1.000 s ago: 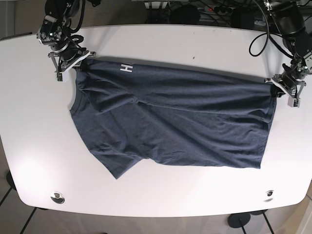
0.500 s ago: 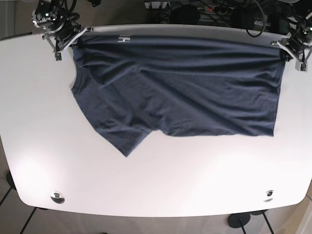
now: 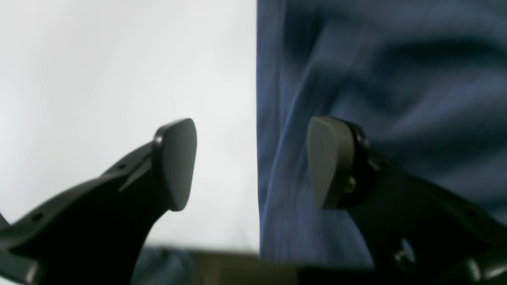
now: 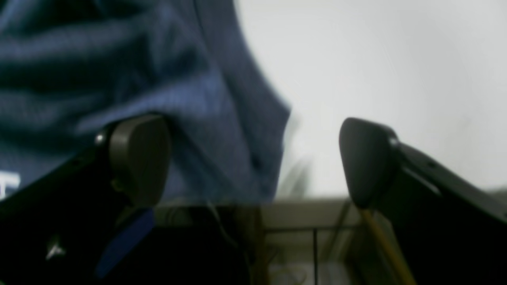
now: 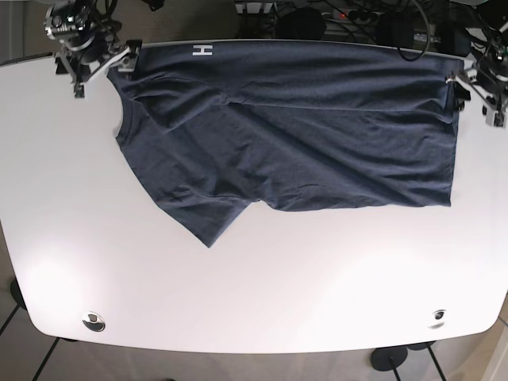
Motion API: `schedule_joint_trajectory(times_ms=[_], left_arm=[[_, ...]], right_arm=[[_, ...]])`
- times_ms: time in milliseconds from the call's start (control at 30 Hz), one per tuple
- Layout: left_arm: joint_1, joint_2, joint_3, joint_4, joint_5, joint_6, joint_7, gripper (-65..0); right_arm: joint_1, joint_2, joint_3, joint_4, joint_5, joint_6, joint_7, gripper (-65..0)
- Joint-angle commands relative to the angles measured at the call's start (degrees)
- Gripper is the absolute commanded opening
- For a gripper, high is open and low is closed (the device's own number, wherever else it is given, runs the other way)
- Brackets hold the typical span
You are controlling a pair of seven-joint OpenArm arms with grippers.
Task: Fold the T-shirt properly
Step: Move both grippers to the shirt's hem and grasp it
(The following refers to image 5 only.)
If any black round stand base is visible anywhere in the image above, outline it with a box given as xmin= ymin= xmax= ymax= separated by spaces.
xmin=370 ymin=346 xmax=408 ymax=372

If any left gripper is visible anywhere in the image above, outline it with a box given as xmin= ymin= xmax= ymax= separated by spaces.
xmin=444 ymin=23 xmax=507 ymax=128

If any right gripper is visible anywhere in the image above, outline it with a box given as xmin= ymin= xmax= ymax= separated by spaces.
xmin=44 ymin=1 xmax=142 ymax=98

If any left silver table grommet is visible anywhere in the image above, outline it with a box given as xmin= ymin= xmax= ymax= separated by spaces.
xmin=82 ymin=311 xmax=106 ymax=333

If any silver table grommet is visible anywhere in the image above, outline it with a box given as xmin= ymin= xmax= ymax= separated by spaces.
xmin=82 ymin=311 xmax=106 ymax=333
xmin=427 ymin=310 xmax=446 ymax=329

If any right silver table grommet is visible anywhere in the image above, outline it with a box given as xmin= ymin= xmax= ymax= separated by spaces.
xmin=427 ymin=310 xmax=446 ymax=329

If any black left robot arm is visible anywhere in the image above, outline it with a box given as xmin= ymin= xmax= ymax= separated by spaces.
xmin=438 ymin=1 xmax=507 ymax=128

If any dark blue T-shirt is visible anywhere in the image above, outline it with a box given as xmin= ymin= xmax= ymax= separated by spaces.
xmin=107 ymin=40 xmax=464 ymax=246

